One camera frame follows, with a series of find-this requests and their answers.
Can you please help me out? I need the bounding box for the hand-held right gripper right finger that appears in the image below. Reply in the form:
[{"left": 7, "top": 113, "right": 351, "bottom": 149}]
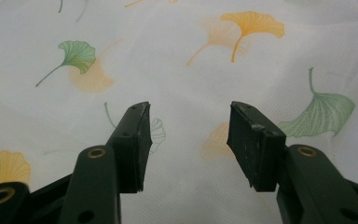
[{"left": 226, "top": 101, "right": 358, "bottom": 224}]

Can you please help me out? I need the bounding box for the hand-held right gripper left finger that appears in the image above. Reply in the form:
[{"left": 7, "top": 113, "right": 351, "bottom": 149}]
[{"left": 57, "top": 101, "right": 154, "bottom": 224}]

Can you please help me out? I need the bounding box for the white ginkgo leaf print bag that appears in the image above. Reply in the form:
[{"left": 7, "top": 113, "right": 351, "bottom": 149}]
[{"left": 0, "top": 0, "right": 358, "bottom": 224}]

